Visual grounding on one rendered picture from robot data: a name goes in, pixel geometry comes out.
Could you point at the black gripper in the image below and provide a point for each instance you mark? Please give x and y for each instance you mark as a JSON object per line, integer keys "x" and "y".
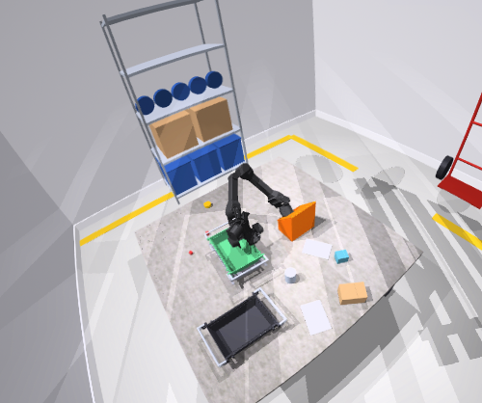
{"x": 256, "y": 228}

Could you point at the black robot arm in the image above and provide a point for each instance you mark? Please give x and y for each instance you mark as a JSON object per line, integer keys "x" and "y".
{"x": 233, "y": 209}

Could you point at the small light blue block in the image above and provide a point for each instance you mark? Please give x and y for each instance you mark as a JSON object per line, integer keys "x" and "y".
{"x": 341, "y": 256}

